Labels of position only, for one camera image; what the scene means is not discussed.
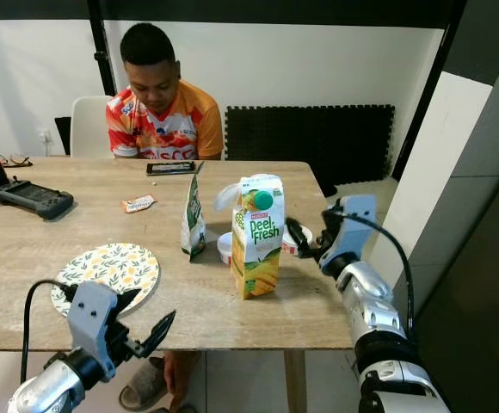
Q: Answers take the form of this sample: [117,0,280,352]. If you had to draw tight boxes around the Peel Fresh juice carton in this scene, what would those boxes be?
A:
[230,175,286,300]

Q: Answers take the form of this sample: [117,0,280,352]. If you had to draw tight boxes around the white cup red label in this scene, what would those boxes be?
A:
[281,225,314,257]

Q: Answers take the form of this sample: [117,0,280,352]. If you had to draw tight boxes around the grey sandal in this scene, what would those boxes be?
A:
[151,403,199,413]
[118,357,169,411]

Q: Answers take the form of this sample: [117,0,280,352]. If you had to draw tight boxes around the small white cup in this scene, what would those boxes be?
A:
[216,232,235,266]

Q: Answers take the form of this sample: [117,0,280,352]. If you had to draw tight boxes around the clear plastic bag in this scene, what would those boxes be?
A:
[213,179,250,213]

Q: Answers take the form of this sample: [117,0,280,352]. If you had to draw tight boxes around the small snack wrapper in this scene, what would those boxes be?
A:
[120,195,157,214]

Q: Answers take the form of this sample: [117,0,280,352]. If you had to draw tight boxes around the green white pouch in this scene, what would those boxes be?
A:
[181,162,208,262]

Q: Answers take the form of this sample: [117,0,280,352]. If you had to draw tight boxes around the wooden table leg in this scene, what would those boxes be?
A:
[284,349,308,413]

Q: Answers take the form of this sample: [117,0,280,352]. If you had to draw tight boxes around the black handheld controller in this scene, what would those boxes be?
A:
[0,179,75,221]

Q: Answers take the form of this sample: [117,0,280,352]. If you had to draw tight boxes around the black smartphone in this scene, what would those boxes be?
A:
[146,161,197,176]

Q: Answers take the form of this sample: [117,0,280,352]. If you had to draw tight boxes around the man in orange jersey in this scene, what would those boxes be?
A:
[106,23,225,413]

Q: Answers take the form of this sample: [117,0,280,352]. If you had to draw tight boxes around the eyeglasses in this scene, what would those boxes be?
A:
[0,153,32,168]

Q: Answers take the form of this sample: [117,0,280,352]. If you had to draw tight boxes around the white chair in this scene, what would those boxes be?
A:
[71,96,115,158]

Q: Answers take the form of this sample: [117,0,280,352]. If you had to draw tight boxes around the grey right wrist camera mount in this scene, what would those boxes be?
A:
[320,194,378,276]

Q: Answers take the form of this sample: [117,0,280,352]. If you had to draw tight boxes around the black foam wall mat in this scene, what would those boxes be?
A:
[54,105,396,187]

